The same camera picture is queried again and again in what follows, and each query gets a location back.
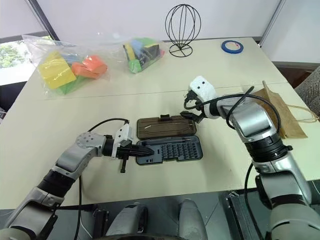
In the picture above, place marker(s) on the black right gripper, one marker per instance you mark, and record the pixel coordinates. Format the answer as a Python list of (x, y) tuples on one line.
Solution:
[(192, 101)]

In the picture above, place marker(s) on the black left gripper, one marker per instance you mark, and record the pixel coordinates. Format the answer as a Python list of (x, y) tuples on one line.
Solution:
[(125, 151)]

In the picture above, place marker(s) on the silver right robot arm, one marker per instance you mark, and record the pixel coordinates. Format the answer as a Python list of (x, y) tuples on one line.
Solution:
[(252, 117)]

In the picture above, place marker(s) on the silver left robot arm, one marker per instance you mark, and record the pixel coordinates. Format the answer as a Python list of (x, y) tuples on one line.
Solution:
[(72, 155)]

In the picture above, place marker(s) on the black screwdriver bit case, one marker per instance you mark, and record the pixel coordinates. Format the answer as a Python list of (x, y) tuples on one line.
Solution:
[(170, 127)]

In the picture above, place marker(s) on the black precision screwdriver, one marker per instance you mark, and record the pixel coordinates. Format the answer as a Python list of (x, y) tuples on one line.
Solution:
[(170, 140)]

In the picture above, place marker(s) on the grey rounded shape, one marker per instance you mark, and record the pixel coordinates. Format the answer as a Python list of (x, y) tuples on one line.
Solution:
[(125, 220), (191, 220)]

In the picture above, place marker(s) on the black foam block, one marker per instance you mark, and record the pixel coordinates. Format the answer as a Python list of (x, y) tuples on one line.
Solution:
[(151, 53)]

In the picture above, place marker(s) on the blue tape roll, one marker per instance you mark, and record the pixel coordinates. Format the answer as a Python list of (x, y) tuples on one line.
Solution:
[(223, 46)]

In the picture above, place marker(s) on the small green foam block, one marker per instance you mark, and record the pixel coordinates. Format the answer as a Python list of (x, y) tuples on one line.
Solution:
[(135, 66)]

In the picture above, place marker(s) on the blue foam block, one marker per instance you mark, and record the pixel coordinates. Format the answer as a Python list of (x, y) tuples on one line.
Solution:
[(137, 46)]

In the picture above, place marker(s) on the small yellow foam block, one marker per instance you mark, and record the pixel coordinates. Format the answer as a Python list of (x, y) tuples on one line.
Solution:
[(128, 51)]

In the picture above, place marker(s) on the brown paper bag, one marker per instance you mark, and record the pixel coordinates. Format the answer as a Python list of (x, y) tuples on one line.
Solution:
[(287, 120)]

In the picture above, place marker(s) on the large green foam block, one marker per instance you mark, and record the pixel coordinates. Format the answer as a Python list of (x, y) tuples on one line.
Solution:
[(72, 86)]

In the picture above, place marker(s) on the orange foam block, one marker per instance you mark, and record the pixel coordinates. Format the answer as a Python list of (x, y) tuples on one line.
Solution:
[(91, 66)]

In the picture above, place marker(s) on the small clear plastic bag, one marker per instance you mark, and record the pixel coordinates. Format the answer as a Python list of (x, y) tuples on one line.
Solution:
[(120, 40)]

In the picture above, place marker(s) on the large yellow foam block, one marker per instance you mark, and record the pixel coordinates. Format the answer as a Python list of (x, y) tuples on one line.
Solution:
[(56, 71)]

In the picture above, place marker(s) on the patterned grey cushion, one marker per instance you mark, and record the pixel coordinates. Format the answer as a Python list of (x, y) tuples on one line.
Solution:
[(310, 87)]

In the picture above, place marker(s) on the large clear plastic bag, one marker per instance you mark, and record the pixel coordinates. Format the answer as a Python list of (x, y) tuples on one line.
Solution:
[(37, 50)]

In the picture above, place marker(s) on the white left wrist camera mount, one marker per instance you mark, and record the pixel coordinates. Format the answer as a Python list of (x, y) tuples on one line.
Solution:
[(123, 132)]

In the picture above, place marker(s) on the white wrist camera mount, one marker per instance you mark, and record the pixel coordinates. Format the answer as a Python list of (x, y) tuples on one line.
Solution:
[(123, 132), (202, 86)]

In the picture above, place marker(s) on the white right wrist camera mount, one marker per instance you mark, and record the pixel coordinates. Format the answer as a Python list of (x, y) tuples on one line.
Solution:
[(202, 86)]

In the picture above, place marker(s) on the black bracket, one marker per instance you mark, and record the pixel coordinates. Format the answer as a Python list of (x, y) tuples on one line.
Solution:
[(101, 222)]

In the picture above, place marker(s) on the black metal frame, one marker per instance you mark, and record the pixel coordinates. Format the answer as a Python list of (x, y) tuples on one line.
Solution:
[(240, 215)]

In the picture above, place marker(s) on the dark window frame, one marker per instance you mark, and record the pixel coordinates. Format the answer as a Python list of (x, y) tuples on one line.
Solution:
[(47, 22)]

